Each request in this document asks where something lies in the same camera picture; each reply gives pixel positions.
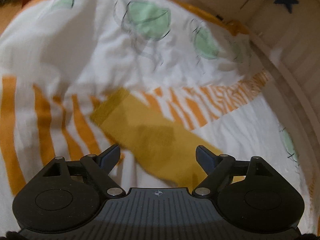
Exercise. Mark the wooden bed frame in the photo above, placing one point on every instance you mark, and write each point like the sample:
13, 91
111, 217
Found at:
295, 55

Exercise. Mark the white printed blanket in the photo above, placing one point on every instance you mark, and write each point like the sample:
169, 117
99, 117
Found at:
75, 55

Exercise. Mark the mustard yellow knit sweater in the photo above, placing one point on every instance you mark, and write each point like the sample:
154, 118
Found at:
150, 135

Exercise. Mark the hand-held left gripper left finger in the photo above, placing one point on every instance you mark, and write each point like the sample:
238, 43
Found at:
111, 155

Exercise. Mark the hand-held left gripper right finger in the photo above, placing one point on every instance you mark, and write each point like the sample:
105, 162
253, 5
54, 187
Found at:
205, 155

